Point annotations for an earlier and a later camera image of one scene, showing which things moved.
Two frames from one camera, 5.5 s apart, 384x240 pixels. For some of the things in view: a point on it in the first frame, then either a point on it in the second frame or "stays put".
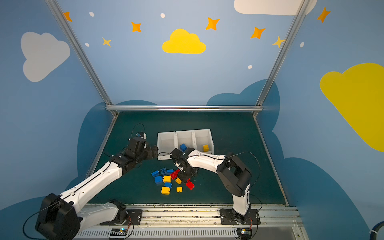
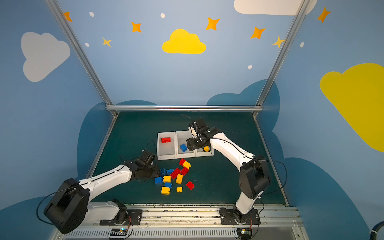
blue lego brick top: [183, 147] stays put
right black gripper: [186, 173] → [192, 143]
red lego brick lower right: [190, 184] stays put
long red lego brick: [174, 174] stays put
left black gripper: [150, 151] → [152, 173]
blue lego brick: [163, 171] stays put
